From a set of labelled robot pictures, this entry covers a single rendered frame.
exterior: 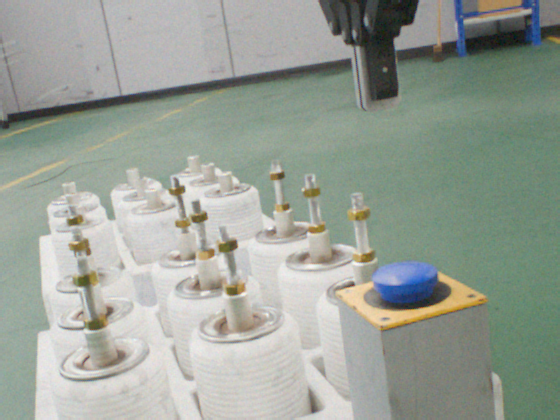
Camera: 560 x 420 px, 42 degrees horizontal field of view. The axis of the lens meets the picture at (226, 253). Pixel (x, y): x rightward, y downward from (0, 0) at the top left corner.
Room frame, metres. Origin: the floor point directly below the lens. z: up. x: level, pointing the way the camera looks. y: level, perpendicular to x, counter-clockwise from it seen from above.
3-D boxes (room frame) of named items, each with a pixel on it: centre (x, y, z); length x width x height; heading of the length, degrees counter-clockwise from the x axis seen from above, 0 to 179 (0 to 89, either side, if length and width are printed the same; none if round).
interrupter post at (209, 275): (0.70, 0.02, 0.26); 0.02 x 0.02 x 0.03
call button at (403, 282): (0.43, -0.11, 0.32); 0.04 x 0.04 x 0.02
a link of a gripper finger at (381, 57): (0.42, -0.11, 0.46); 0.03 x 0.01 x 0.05; 10
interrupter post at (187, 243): (0.81, 0.04, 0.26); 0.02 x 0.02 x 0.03
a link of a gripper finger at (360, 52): (0.43, -0.10, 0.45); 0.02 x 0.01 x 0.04; 100
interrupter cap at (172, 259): (0.81, 0.04, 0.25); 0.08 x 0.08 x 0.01
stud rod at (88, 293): (0.56, 0.11, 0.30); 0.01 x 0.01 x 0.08; 62
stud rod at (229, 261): (0.58, 0.00, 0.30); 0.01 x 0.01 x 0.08; 43
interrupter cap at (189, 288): (0.70, 0.02, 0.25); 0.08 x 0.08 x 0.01
